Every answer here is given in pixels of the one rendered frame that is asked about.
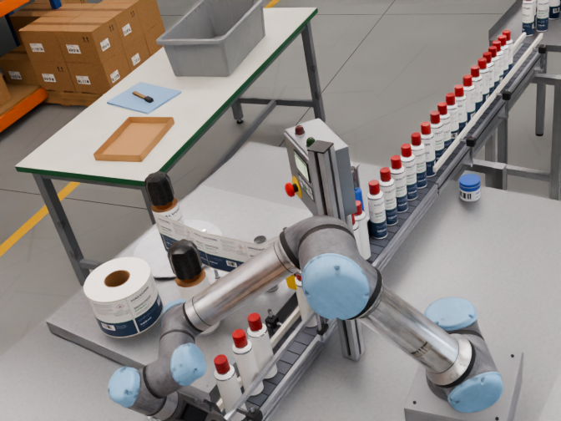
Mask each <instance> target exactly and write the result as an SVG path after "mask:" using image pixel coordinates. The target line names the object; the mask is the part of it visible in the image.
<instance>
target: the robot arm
mask: <svg viewBox="0 0 561 421"><path fill-rule="evenodd" d="M297 271H299V272H300V273H301V285H302V290H303V292H304V295H305V297H306V300H307V302H308V304H309V306H310V307H311V309H312V310H313V311H314V312H316V313H317V314H318V315H320V316H322V317H324V318H327V319H331V320H334V319H335V318H338V319H339V320H347V321H352V320H356V319H357V320H359V321H360V322H362V323H363V324H365V325H366V326H367V327H369V328H370V329H371V330H372V331H374V332H375V333H377V334H378V335H380V336H381V337H383V338H384V339H386V340H387V341H388V342H389V343H391V344H392V345H393V346H395V347H397V348H398V349H399V350H401V351H402V352H404V353H405V354H406V355H407V356H408V357H410V358H412V359H413V360H414V361H416V362H417V363H419V364H420V365H422V366H423V367H424V368H425V371H426V379H427V385H428V387H429V388H430V390H431V391H432V392H433V393H434V394H435V395H436V396H437V397H439V398H441V399H443V400H446V401H448V402H449V403H450V404H451V406H452V407H453V408H454V409H455V410H457V411H458V412H461V413H473V412H478V411H482V410H484V409H486V408H489V407H490V406H492V405H493V404H495V403H496V402H497V401H498V400H499V399H500V397H501V396H502V393H503V381H502V379H501V378H502V376H501V374H500V373H499V372H498V370H497V367H496V365H495V363H494V361H493V358H492V355H491V353H490V352H489V350H488V346H487V344H486V343H485V341H484V338H483V335H482V333H481V331H480V328H479V326H478V313H477V312H476V308H475V306H474V305H473V304H472V303H471V302H470V301H468V300H466V299H463V298H459V297H444V298H441V299H438V300H436V301H435V302H433V303H431V304H430V306H428V307H427V309H426V310H425V312H424V315H423V314H422V313H421V312H419V311H418V310H417V309H416V308H415V307H413V306H412V305H411V304H409V303H408V302H406V301H405V300H404V299H402V298H401V297H400V296H398V295H397V294H396V293H395V292H394V291H392V290H391V289H390V288H389V287H387V286H386V285H384V284H383V278H382V274H381V273H380V271H379V270H377V269H376V268H375V267H374V266H373V265H372V264H370V263H369V262H368V261H366V260H365V259H364V258H363V257H362V256H361V255H360V253H359V251H358V247H357V244H356V238H355V236H354V234H353V232H352V230H351V228H350V227H349V226H348V225H347V224H346V223H345V222H344V221H342V220H340V219H338V218H336V217H334V216H325V215H322V216H311V217H308V218H305V219H303V220H301V221H298V222H296V223H295V224H293V225H292V226H289V227H288V228H286V229H285V230H283V231H282V232H281V233H279V235H278V239H277V241H276V242H274V243H273V244H271V245H270V246H268V247H266V248H265V249H264V250H263V251H261V252H259V253H258V254H256V255H255V256H253V257H251V258H250V259H249V260H248V261H246V262H244V263H243V264H241V265H240V266H238V267H236V268H235V269H234V270H233V271H231V272H229V273H228V274H226V275H225V276H223V277H221V278H220V279H219V280H218V281H216V282H214V283H213V284H211V285H210V286H208V287H206V288H205V289H204V290H203V291H201V292H199V293H198V294H196V295H195V296H194V297H192V298H190V299H189V300H188V301H186V300H184V299H178V300H175V301H174V300H173V301H171V302H169V303H167V304H166V305H165V307H164V310H163V314H162V317H161V319H160V326H161V328H160V338H159V354H158V359H157V360H155V361H153V362H151V363H149V364H148V365H146V366H144V367H142V368H141V369H139V370H137V369H135V368H129V367H123V368H120V369H118V370H117V371H116V372H115V373H114V374H113V375H112V377H111V379H110V380H109V385H108V393H109V397H110V398H111V399H112V400H113V401H114V402H115V403H117V404H119V405H121V406H122V407H123V408H129V409H131V410H134V411H135V412H138V413H141V414H143V415H146V416H148V418H147V419H148V420H151V419H152V418H154V419H156V420H159V421H227V419H226V418H224V417H223V415H222V412H221V411H220V409H219V407H218V405H217V404H216V403H213V402H211V401H209V400H207V399H204V401H203V402H202V400H200V399H197V400H195V399H194V398H191V397H189V396H186V395H183V394H182V393H179V392H178V391H177V390H179V389H181V388H183V387H185V386H189V385H191V384H192V383H193V382H194V381H195V380H197V379H199V378H201V377H202V376H203V375H204V374H205V371H206V362H205V357H204V355H203V353H202V352H201V351H200V349H199V348H198V347H197V346H196V345H195V337H196V336H198V335H199V334H201V333H202V332H203V331H205V330H207V329H208V328H210V327H212V326H213V325H215V324H216V323H217V322H219V321H221V320H222V319H224V318H225V317H228V316H229V315H230V314H231V313H233V312H235V311H236V310H238V309H240V308H241V307H243V306H244V305H245V304H247V303H248V302H251V301H252V300H254V299H255V298H257V297H258V296H259V295H261V294H263V293H264V292H266V291H268V290H269V289H271V288H272V287H274V286H275V285H277V284H278V283H280V282H282V281H284V280H285V279H286V278H287V277H289V276H291V275H292V274H294V273H296V272H297Z"/></svg>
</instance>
